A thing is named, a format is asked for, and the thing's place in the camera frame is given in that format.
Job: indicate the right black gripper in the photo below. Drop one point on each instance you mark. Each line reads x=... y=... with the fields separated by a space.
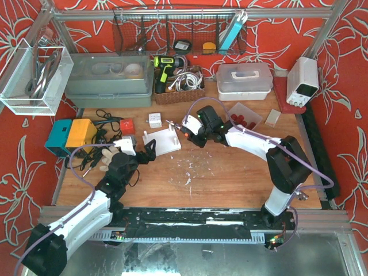
x=194 y=137

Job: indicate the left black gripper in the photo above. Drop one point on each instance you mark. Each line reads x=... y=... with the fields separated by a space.
x=141 y=156

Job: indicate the white peg base plate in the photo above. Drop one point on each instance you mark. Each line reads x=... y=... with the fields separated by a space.
x=166 y=140

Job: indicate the orange black handled pliers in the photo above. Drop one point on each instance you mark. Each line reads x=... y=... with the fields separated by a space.
x=179 y=127

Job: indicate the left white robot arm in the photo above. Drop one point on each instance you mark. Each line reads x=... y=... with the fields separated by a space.
x=50 y=247

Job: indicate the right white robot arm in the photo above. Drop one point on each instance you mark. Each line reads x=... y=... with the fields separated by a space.
x=287 y=162

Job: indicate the clear tray of red springs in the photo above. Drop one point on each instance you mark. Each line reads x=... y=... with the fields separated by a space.
x=244 y=116

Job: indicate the white power adapter cube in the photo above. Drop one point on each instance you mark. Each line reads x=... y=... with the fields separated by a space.
x=155 y=120

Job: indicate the small red cube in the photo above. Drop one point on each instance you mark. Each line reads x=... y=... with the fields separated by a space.
x=127 y=127

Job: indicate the beige work glove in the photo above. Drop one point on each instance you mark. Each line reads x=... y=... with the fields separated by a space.
x=107 y=155

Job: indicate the brown woven basket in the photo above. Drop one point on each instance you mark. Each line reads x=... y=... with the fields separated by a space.
x=179 y=96

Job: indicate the small clear plastic bag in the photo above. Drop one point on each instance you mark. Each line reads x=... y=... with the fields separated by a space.
x=272 y=118

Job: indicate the yellow box device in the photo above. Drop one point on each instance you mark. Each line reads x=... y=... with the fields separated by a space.
x=81 y=133

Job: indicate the red mat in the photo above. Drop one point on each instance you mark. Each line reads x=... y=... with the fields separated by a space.
x=280 y=89

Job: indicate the yellow tape measure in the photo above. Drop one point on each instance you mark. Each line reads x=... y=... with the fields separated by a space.
x=209 y=48

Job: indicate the grey translucent storage box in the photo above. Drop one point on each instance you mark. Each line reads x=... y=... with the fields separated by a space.
x=107 y=80

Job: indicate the teal box device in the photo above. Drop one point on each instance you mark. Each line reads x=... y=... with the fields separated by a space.
x=57 y=138

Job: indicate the white power supply unit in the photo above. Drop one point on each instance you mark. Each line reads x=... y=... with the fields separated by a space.
x=302 y=82

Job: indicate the blue white power strip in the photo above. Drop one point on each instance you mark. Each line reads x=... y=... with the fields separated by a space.
x=229 y=36

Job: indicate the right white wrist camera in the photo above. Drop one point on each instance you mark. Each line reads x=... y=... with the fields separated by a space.
x=192 y=124

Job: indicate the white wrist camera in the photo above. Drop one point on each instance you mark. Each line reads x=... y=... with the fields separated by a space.
x=126 y=145
x=192 y=124

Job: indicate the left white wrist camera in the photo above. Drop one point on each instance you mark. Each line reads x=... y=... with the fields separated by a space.
x=126 y=145

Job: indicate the white plastic case with handle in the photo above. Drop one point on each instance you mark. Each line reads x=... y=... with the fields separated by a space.
x=244 y=81

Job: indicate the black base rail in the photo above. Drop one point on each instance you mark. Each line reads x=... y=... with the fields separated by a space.
x=153 y=225

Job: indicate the green black cordless drill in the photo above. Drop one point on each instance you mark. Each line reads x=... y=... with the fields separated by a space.
x=166 y=66

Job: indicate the clear acrylic wall bin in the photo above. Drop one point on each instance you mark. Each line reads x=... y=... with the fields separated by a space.
x=37 y=80

